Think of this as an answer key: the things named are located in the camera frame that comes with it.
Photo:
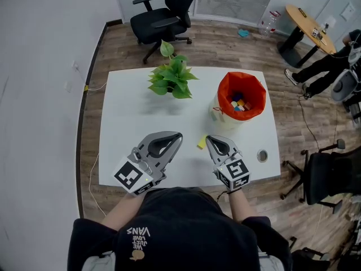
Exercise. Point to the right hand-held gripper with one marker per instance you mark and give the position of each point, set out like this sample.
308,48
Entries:
235,172

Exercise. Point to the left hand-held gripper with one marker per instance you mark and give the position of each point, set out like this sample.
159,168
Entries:
132,176

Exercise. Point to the yellow toy block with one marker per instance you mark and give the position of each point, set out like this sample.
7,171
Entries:
202,143

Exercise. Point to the pile of colourful toy blocks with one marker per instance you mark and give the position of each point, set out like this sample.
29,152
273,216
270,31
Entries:
239,104

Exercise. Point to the orange lined fabric container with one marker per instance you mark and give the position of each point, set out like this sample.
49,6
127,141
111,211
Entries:
225,90

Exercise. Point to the person's left forearm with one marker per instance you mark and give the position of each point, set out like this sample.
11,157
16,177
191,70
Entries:
124,210

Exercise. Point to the person's right forearm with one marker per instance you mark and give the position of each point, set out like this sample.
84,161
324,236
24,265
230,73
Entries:
242,205

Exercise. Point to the green potted plant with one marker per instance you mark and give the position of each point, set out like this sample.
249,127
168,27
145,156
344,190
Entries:
173,76

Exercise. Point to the person's black shirt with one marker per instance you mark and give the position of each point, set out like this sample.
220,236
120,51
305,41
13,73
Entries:
183,230

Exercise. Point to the black mesh office chair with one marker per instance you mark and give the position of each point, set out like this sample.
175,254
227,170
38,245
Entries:
330,174

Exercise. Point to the teal cloth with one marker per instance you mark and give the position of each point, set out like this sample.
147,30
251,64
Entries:
243,33

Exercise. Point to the black office chair with armrests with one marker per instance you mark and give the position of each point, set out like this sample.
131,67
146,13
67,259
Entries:
163,21

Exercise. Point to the clear plastic bottle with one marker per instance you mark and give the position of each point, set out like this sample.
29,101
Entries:
269,24

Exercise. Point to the grey swivel chair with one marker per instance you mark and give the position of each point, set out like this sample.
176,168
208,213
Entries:
345,85

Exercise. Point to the black chair base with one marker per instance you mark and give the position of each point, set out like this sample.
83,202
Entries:
318,257

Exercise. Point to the small printed box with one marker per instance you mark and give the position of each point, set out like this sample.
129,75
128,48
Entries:
315,33

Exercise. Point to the round wooden table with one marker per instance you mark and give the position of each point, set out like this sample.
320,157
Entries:
308,21

